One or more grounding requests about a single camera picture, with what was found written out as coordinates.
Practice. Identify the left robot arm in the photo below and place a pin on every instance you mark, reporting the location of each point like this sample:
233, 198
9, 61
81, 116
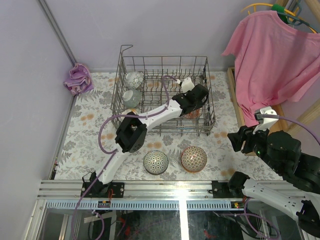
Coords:
131, 133

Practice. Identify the white wrist camera, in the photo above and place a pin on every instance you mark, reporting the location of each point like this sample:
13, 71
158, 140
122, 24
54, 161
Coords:
185, 85
266, 118

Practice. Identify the slotted cable duct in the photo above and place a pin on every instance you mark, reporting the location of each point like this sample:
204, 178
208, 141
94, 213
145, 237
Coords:
162, 205

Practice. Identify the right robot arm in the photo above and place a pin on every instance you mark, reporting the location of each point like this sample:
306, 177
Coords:
304, 210

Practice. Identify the white wrist camera, left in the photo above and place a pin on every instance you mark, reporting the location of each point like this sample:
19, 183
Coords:
185, 85

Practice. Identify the yellow floral bowl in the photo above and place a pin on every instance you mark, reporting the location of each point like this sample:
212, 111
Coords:
130, 110

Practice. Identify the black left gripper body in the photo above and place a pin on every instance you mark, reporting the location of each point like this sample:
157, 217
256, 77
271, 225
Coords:
200, 94

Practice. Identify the floral table mat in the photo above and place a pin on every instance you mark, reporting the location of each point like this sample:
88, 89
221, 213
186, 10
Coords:
90, 138

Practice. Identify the aluminium frame rail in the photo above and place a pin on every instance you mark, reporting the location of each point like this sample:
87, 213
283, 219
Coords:
153, 190

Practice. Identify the red diamond patterned bowl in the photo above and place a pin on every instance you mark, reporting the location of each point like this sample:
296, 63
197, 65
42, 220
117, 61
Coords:
194, 114

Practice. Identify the yellow clothes hanger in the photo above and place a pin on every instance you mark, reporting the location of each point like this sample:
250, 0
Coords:
296, 10

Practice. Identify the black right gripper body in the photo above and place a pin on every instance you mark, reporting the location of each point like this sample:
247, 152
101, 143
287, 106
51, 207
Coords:
256, 143

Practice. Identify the purple crumpled cloth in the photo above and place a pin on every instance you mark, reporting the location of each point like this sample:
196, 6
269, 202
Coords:
79, 80

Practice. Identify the grey wire dish rack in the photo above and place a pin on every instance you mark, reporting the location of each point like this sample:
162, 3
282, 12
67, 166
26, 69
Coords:
153, 67

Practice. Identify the pink t-shirt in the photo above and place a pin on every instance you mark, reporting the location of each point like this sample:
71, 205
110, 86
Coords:
265, 47

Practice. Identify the grey dotted bowl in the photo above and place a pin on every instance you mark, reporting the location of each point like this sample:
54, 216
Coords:
131, 98

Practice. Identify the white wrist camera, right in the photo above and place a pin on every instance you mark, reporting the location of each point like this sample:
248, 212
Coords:
266, 118

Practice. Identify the black patterned bowl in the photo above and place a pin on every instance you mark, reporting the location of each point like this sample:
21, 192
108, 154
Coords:
155, 162

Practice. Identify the corner aluminium post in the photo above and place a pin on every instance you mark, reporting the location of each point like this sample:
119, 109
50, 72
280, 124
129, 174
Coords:
57, 30

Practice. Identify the teal clothes hanger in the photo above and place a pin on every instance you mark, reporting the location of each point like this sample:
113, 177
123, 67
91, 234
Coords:
290, 19

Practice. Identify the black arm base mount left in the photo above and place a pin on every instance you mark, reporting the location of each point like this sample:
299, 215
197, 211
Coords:
98, 190

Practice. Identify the wooden tray frame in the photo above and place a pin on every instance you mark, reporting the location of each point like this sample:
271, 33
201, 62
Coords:
251, 93

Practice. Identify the brown lattice patterned bowl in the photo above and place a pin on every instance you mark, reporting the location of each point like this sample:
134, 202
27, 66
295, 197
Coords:
193, 159

